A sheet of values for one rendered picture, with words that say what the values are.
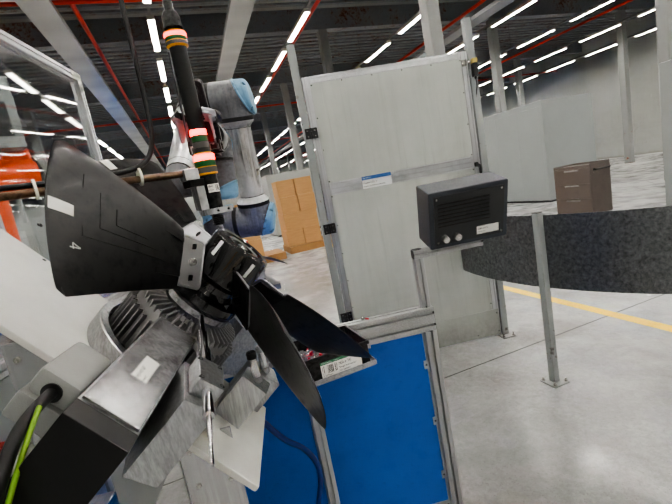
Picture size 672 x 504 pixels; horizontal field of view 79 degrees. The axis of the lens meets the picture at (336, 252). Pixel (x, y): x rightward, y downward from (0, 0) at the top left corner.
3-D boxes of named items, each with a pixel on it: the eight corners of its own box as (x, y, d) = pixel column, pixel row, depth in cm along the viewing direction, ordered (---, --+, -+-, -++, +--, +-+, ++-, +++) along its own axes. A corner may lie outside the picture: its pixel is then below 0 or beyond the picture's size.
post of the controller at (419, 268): (422, 308, 133) (413, 250, 130) (419, 306, 136) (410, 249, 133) (431, 306, 133) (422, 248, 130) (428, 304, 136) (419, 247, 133)
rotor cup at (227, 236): (170, 293, 70) (217, 235, 70) (170, 264, 83) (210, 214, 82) (238, 331, 77) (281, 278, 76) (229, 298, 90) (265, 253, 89)
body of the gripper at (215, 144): (222, 148, 90) (229, 154, 102) (213, 108, 89) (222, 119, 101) (187, 154, 89) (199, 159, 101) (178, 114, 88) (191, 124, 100)
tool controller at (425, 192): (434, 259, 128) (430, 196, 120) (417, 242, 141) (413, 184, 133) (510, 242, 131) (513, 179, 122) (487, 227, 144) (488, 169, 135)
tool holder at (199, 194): (199, 217, 81) (187, 167, 79) (185, 219, 86) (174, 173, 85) (239, 209, 87) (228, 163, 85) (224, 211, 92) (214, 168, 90)
